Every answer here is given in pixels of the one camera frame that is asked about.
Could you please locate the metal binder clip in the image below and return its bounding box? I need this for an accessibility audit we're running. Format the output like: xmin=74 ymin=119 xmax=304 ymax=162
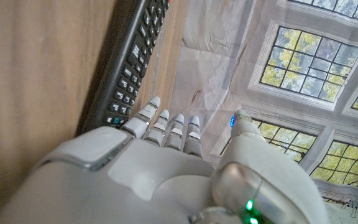
xmin=348 ymin=200 xmax=358 ymax=218

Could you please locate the black TV remote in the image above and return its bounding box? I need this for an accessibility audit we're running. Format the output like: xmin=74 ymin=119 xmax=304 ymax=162
xmin=75 ymin=0 xmax=171 ymax=138

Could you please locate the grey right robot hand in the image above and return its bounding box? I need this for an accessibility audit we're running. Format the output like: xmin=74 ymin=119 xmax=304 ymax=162
xmin=0 ymin=96 xmax=329 ymax=224

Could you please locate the printed window backdrop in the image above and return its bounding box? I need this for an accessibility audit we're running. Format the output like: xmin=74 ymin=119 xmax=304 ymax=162
xmin=166 ymin=0 xmax=358 ymax=208

